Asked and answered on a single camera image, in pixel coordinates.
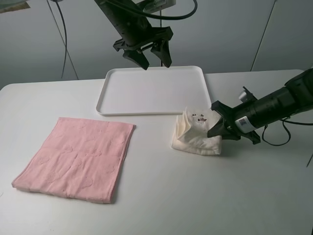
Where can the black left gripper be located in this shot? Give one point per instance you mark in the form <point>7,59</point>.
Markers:
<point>135,40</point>

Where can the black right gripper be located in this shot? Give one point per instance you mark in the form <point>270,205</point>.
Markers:
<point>227,127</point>

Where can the cream white towel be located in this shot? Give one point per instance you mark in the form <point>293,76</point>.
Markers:
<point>190,132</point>

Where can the white plastic tray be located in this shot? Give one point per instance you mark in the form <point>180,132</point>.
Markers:
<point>155,91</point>

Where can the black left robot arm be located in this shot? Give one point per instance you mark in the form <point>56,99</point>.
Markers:
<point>117,15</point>

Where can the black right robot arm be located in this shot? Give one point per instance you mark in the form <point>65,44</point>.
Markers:
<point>242,121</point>

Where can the pink towel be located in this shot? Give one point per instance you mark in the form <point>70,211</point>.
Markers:
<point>80,159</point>

